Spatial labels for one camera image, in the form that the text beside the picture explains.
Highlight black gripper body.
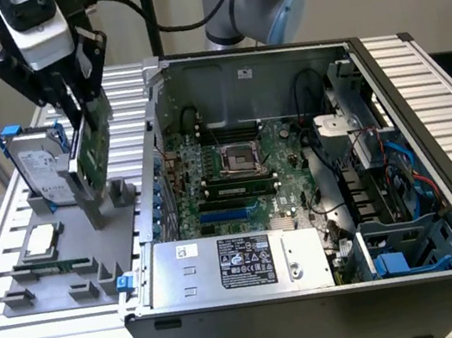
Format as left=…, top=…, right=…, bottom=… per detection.
left=0, top=0, right=118, bottom=116

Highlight green graphics card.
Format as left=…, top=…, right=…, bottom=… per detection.
left=56, top=88, right=128, bottom=202

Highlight hard disk with blue caddy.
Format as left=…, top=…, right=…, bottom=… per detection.
left=0, top=113, right=81, bottom=218

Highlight black vertical pole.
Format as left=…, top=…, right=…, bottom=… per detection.
left=136, top=0, right=166, bottom=60

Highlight silver CPU chip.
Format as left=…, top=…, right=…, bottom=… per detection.
left=19, top=221, right=69, bottom=263

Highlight grey parts rack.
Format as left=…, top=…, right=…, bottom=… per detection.
left=0, top=141, right=162, bottom=323

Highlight CPU socket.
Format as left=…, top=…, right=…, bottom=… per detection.
left=213, top=138, right=266, bottom=180

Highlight green RAM stick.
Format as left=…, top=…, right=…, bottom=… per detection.
left=11, top=252, right=96, bottom=283

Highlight black expansion slot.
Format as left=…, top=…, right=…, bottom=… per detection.
left=195, top=191, right=260, bottom=216

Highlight black installed RAM sticks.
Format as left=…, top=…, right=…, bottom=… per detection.
left=201, top=171, right=282, bottom=207

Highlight blue expansion slot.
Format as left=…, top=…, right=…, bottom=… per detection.
left=197, top=201, right=262, bottom=228

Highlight blue plastic case latch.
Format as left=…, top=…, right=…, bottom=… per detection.
left=112, top=270, right=138, bottom=295

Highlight green motherboard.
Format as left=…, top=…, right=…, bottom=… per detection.
left=153, top=109, right=330, bottom=254

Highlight silver power supply unit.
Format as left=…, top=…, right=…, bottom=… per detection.
left=137, top=213, right=336, bottom=320

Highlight metal drive cage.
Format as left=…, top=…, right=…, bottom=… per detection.
left=302, top=52, right=405, bottom=182

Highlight black open PC case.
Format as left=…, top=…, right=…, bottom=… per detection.
left=75, top=3, right=452, bottom=338

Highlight blue and grey disk bay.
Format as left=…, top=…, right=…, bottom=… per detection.
left=349, top=203, right=452, bottom=287

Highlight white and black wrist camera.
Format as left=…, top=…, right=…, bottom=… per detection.
left=0, top=0, right=80, bottom=78

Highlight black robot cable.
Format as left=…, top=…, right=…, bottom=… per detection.
left=85, top=0, right=255, bottom=47

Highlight black looped case cable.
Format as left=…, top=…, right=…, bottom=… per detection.
left=288, top=64, right=334, bottom=121

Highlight blue SATA wire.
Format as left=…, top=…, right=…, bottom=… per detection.
left=378, top=132, right=442, bottom=224

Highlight red wire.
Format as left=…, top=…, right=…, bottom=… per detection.
left=348, top=117, right=447, bottom=224

